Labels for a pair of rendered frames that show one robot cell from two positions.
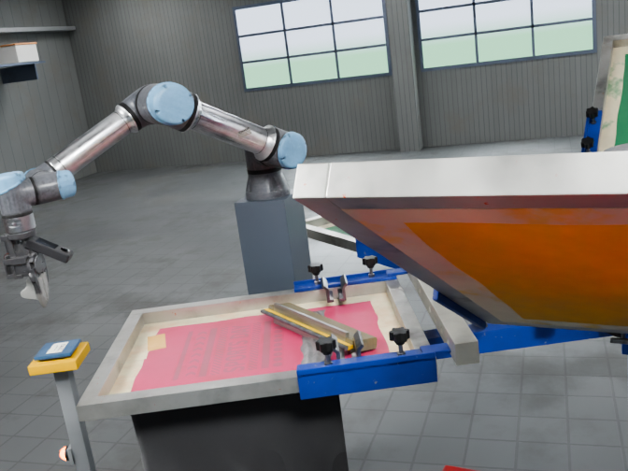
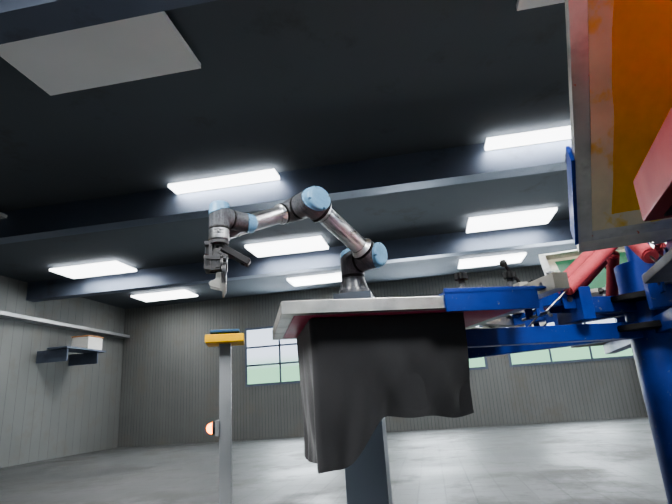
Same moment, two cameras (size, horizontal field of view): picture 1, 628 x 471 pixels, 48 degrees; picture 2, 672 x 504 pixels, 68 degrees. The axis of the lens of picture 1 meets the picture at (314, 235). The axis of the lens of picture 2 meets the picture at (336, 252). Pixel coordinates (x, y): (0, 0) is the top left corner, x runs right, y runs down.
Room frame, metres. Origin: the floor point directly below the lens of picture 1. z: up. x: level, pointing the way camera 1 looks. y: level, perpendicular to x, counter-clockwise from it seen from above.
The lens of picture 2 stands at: (0.03, 0.64, 0.72)
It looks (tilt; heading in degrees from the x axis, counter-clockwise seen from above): 16 degrees up; 350
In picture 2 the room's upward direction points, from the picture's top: 4 degrees counter-clockwise
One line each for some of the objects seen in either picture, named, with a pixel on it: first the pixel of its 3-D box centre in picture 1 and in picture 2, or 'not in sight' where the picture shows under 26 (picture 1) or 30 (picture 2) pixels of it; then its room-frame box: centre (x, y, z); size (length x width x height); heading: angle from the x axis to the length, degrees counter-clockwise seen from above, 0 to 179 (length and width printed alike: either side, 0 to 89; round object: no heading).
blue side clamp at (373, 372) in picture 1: (366, 371); (489, 299); (1.42, -0.07, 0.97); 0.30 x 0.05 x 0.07; 90
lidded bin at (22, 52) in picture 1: (17, 53); (87, 343); (10.49, 3.82, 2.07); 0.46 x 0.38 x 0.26; 160
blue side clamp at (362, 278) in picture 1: (345, 288); not in sight; (1.98, -0.07, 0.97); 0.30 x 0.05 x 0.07; 90
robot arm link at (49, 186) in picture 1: (49, 186); (239, 223); (1.89, 0.68, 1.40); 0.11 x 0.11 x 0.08; 34
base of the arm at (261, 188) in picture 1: (265, 180); (353, 285); (2.39, 0.14, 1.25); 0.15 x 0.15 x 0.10
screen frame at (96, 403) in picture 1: (262, 337); (389, 319); (1.70, 0.17, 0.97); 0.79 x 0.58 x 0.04; 90
